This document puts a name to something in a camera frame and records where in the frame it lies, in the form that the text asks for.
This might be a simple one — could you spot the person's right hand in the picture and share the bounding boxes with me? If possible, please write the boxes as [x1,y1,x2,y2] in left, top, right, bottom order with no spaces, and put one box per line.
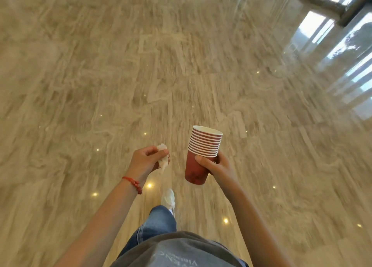
[194,150,239,189]

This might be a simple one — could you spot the white tissue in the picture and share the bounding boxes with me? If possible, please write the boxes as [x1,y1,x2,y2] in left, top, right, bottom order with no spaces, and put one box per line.
[156,144,171,175]

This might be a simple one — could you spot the blue jeans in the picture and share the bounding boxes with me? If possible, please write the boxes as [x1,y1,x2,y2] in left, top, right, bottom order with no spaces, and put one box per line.
[116,205,177,259]

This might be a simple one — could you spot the white sneaker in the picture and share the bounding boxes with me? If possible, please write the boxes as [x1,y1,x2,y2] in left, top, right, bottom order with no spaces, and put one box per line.
[161,188,176,217]

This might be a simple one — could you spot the person's left hand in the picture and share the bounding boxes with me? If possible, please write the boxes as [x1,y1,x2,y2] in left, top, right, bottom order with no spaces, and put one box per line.
[125,146,171,185]

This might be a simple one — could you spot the person's left forearm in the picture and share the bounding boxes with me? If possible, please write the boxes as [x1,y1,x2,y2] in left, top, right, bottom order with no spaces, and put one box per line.
[53,174,147,267]

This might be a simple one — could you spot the grey printed shirt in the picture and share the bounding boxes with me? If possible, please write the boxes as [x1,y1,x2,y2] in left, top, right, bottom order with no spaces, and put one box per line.
[110,231,249,267]

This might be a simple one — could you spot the red beaded bracelet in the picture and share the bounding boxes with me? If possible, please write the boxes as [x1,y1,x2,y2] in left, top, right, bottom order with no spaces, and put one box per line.
[122,176,143,195]

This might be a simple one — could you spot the stack of red paper cups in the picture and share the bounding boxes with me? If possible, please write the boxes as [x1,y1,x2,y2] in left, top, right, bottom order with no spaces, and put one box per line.
[184,126,223,185]

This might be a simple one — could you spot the person's right forearm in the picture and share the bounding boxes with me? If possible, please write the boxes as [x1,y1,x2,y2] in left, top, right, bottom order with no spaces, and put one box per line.
[217,179,292,267]

